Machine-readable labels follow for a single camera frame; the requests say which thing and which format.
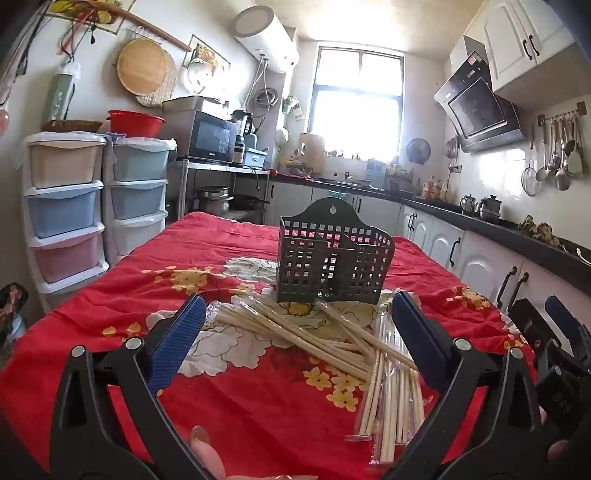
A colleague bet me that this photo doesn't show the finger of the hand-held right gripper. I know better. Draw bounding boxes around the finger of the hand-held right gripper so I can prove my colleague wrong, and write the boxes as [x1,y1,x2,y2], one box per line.
[508,299,573,370]
[545,295,591,370]

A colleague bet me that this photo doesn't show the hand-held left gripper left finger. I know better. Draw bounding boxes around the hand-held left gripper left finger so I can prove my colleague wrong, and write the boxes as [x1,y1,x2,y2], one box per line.
[48,294,213,480]

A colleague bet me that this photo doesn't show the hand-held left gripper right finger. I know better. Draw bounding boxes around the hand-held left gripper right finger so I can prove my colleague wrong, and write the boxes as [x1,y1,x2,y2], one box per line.
[383,291,548,480]

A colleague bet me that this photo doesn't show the clear plastic chopstick packet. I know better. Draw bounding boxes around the clear plastic chopstick packet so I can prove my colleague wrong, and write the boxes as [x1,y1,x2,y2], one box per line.
[344,300,428,464]

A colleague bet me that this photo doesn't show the bunch of wooden chopsticks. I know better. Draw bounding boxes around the bunch of wooden chopsticks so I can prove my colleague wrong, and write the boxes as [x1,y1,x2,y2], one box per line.
[215,295,419,384]

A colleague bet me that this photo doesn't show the black plastic utensil basket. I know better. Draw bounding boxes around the black plastic utensil basket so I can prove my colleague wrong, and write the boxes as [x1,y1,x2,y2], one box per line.
[276,197,396,305]

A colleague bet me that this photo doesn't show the row of hanging kitchen utensils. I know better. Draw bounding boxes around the row of hanging kitchen utensils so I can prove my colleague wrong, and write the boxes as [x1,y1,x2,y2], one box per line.
[522,104,587,197]

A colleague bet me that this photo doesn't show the person's left hand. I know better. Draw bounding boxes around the person's left hand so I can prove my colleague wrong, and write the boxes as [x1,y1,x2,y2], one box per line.
[189,425,228,480]

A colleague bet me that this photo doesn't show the white base cabinets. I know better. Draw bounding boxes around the white base cabinets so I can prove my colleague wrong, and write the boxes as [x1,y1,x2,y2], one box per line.
[265,180,591,324]

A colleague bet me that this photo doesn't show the ginger roots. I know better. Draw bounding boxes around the ginger roots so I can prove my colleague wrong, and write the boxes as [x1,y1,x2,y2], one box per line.
[519,216,561,247]

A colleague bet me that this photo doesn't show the black kitchen countertop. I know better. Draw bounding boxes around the black kitchen countertop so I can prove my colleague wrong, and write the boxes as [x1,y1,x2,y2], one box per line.
[270,168,591,278]

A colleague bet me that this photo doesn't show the red floral blanket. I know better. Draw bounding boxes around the red floral blanket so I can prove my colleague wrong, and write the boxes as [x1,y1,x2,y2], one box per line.
[0,211,555,480]

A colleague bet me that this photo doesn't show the steel cooking pot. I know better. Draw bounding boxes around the steel cooking pot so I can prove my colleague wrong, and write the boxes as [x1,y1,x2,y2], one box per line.
[194,186,234,215]

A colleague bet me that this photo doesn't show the pastel drawer tower blue top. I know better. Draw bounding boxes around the pastel drawer tower blue top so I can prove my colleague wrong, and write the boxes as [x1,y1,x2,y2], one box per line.
[105,138,176,264]

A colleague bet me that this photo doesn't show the group of condiment bottles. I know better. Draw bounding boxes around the group of condiment bottles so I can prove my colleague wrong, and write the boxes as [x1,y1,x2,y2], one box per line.
[418,175,451,200]

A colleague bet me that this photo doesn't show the black frying pan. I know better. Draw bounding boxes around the black frying pan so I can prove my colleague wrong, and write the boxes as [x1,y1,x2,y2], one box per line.
[231,194,269,210]

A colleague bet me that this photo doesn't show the floral patterned container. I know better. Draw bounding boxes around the floral patterned container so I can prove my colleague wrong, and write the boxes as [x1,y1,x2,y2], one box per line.
[0,284,28,352]

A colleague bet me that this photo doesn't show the teal knife holder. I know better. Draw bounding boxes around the teal knife holder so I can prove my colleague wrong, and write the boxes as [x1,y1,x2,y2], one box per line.
[367,159,387,188]

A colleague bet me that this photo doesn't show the metal shelf rack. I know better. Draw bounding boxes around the metal shelf rack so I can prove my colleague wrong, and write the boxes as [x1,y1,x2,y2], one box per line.
[178,157,273,222]

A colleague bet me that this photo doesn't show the pastel drawer tower beige top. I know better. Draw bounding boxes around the pastel drawer tower beige top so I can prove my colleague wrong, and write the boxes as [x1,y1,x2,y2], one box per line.
[24,131,110,296]

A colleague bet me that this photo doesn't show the small round fan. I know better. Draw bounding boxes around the small round fan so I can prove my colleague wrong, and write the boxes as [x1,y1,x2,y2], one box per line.
[406,138,431,163]

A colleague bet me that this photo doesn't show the black microwave oven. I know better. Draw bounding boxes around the black microwave oven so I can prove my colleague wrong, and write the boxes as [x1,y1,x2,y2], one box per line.
[187,110,241,166]

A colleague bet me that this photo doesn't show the black blender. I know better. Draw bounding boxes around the black blender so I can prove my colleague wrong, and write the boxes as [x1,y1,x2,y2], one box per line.
[231,110,254,167]

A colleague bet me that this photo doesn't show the black range hood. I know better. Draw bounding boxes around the black range hood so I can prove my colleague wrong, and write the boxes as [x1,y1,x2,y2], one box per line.
[434,36,527,153]

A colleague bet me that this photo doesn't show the wooden cutting board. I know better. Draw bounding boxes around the wooden cutting board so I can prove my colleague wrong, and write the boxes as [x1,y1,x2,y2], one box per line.
[299,133,325,171]

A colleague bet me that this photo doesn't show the red plastic basin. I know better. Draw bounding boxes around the red plastic basin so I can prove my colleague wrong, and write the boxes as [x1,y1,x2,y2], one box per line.
[107,110,166,138]

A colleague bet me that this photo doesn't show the grey cardboard box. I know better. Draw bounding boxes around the grey cardboard box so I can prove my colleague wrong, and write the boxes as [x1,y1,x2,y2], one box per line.
[161,95,222,114]

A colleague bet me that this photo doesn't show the brown wicker basket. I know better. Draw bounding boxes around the brown wicker basket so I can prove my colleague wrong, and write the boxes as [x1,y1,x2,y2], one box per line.
[41,119,103,134]

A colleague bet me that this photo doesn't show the kitchen window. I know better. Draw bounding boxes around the kitchen window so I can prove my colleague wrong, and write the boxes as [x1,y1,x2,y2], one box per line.
[311,46,402,158]

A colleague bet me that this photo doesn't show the woven straw mat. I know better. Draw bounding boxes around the woven straw mat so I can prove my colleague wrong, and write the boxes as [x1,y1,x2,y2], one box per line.
[134,51,178,108]

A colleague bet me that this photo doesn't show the white plastic colander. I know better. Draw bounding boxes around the white plastic colander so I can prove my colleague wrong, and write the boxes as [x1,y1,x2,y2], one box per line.
[182,58,218,93]

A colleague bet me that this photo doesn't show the green hanging bag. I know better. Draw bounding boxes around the green hanging bag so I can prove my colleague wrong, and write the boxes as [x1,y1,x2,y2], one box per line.
[44,62,81,123]

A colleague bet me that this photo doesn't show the round bamboo tray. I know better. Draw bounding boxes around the round bamboo tray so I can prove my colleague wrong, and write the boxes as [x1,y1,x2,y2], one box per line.
[116,38,168,97]

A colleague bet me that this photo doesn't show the white upper cabinet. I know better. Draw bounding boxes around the white upper cabinet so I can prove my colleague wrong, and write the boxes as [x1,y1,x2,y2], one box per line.
[480,0,591,93]

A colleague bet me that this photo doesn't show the wooden rolling pin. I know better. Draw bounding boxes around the wooden rolling pin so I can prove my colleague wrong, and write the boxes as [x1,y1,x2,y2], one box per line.
[106,4,192,52]

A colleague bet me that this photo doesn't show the white water heater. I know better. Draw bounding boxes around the white water heater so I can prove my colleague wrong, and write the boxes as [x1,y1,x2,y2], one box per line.
[232,6,300,73]

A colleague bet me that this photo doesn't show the coiled hoses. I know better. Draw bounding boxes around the coiled hoses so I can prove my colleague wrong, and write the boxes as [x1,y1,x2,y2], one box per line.
[252,55,280,134]

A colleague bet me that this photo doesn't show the fruit wall picture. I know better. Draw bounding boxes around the fruit wall picture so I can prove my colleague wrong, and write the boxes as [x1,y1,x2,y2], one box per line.
[187,34,230,70]

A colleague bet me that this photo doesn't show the flower wall picture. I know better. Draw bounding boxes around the flower wall picture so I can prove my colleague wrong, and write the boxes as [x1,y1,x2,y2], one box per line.
[46,0,134,35]

